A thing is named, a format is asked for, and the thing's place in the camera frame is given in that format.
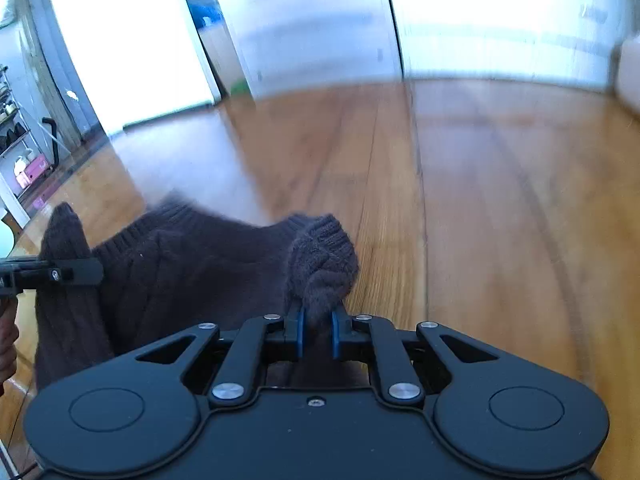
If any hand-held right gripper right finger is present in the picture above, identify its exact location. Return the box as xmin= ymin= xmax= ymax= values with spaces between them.
xmin=330 ymin=305 xmax=501 ymax=407

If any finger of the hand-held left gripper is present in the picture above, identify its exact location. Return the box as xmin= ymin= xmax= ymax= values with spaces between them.
xmin=0 ymin=256 xmax=105 ymax=295

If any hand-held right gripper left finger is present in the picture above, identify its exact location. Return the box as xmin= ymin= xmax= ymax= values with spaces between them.
xmin=135 ymin=305 xmax=307 ymax=408

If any dark brown knit sweater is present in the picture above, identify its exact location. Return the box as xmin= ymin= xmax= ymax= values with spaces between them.
xmin=34 ymin=199 xmax=361 ymax=391

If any person's left hand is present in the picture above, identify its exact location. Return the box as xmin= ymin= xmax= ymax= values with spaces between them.
xmin=0 ymin=316 xmax=20 ymax=386

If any pink box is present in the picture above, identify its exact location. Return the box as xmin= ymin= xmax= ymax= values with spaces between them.
xmin=22 ymin=156 xmax=52 ymax=182

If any black bent pipe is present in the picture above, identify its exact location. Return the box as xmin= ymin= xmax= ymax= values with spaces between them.
xmin=41 ymin=116 xmax=62 ymax=167

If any metal shoe rack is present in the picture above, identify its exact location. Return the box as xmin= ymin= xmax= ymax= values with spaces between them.
xmin=0 ymin=64 xmax=51 ymax=203

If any white door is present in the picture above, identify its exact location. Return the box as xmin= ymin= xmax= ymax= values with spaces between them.
xmin=42 ymin=0 xmax=222 ymax=132

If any blue bag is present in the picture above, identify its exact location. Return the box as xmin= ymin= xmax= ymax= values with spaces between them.
xmin=191 ymin=1 xmax=224 ymax=27

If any white furniture block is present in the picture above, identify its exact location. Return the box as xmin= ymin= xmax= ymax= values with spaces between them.
xmin=606 ymin=34 xmax=640 ymax=117

